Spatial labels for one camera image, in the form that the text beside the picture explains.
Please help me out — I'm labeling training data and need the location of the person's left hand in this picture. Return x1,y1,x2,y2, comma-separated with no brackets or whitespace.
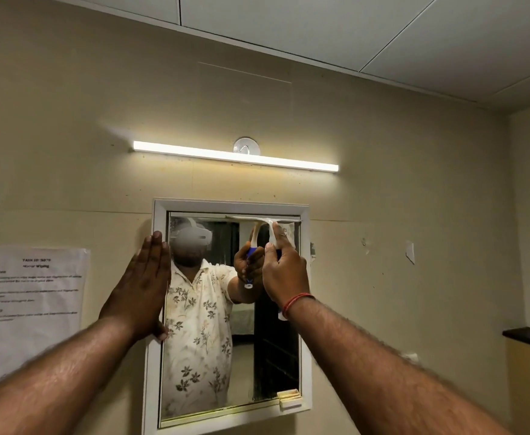
98,231,172,344

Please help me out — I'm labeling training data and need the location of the white cabinet latch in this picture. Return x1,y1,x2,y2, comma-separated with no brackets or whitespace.
276,388,303,412

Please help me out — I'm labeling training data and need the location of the person's left forearm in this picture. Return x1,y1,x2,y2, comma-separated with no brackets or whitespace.
0,312,139,435

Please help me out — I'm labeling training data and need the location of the round white wall cover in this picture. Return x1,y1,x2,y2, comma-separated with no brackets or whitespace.
233,137,261,156

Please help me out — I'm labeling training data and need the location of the person's right forearm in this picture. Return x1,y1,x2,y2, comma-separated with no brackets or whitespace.
285,296,515,435

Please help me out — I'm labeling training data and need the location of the person's right hand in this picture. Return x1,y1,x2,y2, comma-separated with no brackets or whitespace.
261,222,312,309

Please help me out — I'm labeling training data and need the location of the white tube light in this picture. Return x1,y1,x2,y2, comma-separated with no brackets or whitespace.
131,140,340,173

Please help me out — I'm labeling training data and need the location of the white framed mirror cabinet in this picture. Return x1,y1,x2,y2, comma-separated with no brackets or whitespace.
141,198,314,435

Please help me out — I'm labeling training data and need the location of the white squeegee with blue handle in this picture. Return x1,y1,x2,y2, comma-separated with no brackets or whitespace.
225,215,303,322

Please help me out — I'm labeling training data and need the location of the red thread wristband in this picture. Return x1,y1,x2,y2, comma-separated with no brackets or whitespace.
281,292,316,319

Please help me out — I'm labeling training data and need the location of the printed paper sheet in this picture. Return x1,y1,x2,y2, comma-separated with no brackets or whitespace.
0,246,91,395

